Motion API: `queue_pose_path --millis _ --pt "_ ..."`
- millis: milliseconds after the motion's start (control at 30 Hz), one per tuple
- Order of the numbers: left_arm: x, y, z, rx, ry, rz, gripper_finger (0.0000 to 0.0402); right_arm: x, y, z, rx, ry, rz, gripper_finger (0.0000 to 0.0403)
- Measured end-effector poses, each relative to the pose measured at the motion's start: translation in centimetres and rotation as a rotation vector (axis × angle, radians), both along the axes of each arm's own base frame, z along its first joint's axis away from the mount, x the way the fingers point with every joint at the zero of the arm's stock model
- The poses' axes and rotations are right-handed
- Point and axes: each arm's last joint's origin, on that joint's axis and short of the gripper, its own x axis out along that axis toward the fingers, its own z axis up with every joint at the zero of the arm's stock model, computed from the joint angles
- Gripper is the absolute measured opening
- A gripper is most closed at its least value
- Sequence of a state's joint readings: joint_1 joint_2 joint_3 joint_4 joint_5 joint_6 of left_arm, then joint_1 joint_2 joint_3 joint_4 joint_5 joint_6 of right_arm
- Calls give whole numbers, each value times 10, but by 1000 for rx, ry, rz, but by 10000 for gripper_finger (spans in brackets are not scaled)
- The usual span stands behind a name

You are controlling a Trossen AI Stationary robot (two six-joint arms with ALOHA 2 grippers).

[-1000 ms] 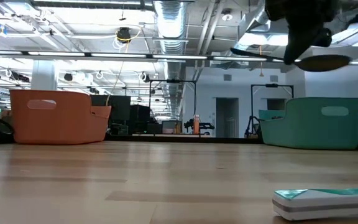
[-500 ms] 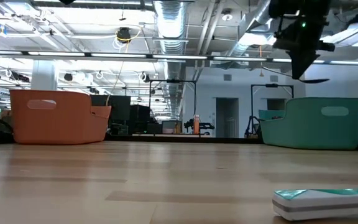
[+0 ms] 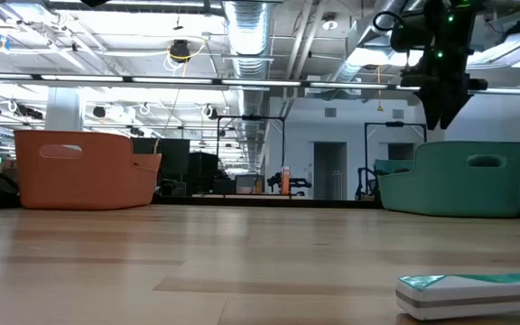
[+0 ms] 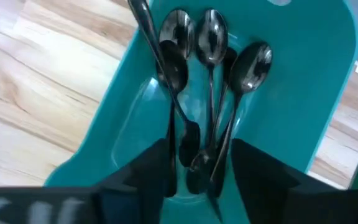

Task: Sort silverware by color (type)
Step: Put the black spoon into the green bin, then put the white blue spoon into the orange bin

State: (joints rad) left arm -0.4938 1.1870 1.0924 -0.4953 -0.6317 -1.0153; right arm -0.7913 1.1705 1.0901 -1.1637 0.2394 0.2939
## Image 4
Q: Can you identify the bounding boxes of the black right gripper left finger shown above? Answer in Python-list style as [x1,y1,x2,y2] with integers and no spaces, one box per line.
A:
[93,139,169,224]

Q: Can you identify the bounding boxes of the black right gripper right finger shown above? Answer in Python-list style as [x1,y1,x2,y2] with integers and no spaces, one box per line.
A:
[231,139,304,224]

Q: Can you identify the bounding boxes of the silver spoon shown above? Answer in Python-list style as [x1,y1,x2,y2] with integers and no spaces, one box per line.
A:
[195,8,229,156]

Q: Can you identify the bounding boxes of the spoons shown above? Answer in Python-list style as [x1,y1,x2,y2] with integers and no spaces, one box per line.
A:
[158,8,196,60]

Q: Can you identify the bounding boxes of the teal plastic bin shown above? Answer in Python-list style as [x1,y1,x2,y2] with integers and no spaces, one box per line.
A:
[44,0,358,224]

